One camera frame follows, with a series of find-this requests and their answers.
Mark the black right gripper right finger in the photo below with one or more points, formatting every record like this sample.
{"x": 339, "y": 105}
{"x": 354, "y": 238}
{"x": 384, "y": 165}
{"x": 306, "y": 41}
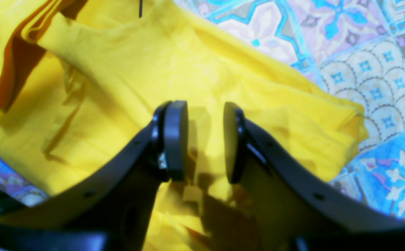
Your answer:
{"x": 294, "y": 210}

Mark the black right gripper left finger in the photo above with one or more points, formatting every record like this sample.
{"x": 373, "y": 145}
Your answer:
{"x": 111, "y": 209}

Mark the yellow orange T-shirt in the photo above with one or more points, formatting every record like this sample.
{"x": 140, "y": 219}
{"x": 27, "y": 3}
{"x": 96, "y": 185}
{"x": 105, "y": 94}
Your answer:
{"x": 79, "y": 78}

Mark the patterned blue tile tablecloth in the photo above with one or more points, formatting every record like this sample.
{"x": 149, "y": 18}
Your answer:
{"x": 354, "y": 49}

